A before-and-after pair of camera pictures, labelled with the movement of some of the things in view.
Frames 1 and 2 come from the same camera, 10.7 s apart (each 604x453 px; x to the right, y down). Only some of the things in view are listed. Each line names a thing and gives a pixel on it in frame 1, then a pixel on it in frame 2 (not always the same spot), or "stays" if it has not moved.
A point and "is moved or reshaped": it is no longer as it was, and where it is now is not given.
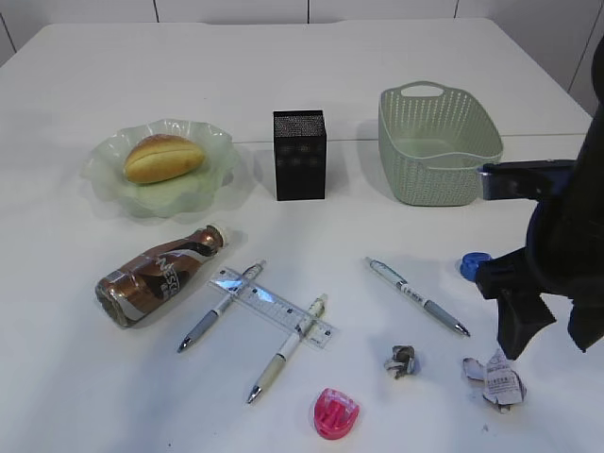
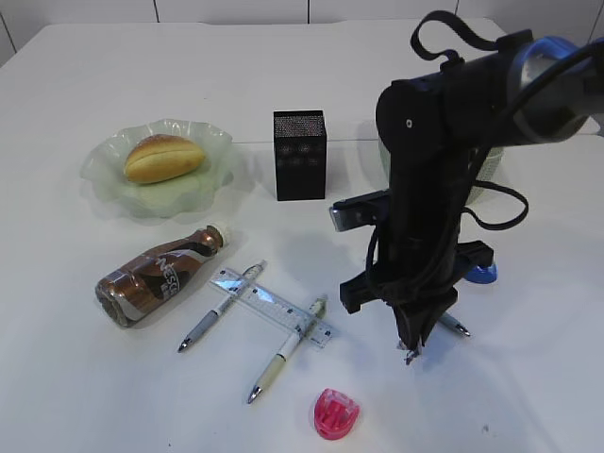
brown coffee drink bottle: [154, 279] stays
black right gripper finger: [521, 316] -> [410, 329]
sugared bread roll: [159, 158] stays
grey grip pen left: [251, 274] stays
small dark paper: [402, 361] is moved or reshaped
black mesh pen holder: [300, 154] stays
